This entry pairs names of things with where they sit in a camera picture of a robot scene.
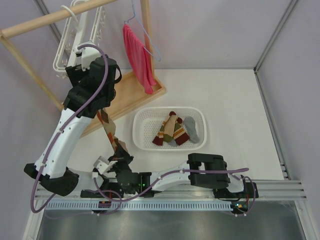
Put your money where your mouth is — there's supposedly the beige striped sock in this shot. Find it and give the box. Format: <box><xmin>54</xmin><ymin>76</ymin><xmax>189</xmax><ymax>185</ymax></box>
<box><xmin>152</xmin><ymin>111</ymin><xmax>178</xmax><ymax>146</ymax></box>
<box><xmin>172</xmin><ymin>117</ymin><xmax>190</xmax><ymax>146</ymax></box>

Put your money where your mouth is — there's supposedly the grey sock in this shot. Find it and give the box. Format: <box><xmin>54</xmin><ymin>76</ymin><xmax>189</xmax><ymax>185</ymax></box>
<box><xmin>183</xmin><ymin>116</ymin><xmax>200</xmax><ymax>144</ymax></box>
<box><xmin>168</xmin><ymin>139</ymin><xmax>178</xmax><ymax>147</ymax></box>

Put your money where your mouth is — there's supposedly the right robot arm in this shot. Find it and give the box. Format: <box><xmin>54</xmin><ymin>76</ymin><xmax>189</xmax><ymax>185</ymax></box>
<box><xmin>109</xmin><ymin>153</ymin><xmax>259</xmax><ymax>199</ymax></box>

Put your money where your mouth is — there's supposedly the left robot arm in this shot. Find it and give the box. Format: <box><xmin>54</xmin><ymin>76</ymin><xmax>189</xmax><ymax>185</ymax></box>
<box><xmin>24</xmin><ymin>57</ymin><xmax>122</xmax><ymax>197</ymax></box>

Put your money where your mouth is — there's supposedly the white clip sock hanger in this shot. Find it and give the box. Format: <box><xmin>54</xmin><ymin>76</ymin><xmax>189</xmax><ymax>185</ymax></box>
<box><xmin>52</xmin><ymin>6</ymin><xmax>106</xmax><ymax>79</ymax></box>

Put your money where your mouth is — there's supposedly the white perforated plastic basket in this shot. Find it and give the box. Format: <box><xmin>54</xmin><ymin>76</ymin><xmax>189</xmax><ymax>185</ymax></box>
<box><xmin>132</xmin><ymin>106</ymin><xmax>207</xmax><ymax>151</ymax></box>

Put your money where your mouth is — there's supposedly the wooden clothes rack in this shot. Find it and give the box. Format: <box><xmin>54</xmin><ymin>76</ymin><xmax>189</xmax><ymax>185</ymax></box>
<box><xmin>0</xmin><ymin>0</ymin><xmax>167</xmax><ymax>137</ymax></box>

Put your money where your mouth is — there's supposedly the pink towel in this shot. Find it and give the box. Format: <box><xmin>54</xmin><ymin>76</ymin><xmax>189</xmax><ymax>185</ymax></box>
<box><xmin>122</xmin><ymin>24</ymin><xmax>156</xmax><ymax>94</ymax></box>

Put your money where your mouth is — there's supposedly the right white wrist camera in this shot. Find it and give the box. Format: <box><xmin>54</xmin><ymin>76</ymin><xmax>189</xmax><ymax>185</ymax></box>
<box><xmin>93</xmin><ymin>156</ymin><xmax>116</xmax><ymax>175</ymax></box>

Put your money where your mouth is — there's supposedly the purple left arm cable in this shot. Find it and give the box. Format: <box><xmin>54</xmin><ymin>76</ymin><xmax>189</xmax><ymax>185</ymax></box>
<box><xmin>29</xmin><ymin>43</ymin><xmax>123</xmax><ymax>220</ymax></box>

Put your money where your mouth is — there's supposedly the white cable duct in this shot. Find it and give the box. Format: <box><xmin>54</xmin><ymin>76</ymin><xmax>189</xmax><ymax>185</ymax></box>
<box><xmin>46</xmin><ymin>200</ymin><xmax>232</xmax><ymax>211</ymax></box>

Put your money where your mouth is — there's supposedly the blue wire hanger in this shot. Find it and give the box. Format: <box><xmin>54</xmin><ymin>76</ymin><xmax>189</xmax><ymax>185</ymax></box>
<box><xmin>126</xmin><ymin>0</ymin><xmax>162</xmax><ymax>62</ymax></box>

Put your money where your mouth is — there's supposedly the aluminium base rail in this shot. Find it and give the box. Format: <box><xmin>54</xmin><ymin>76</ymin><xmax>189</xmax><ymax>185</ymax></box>
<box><xmin>34</xmin><ymin>178</ymin><xmax>308</xmax><ymax>201</ymax></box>

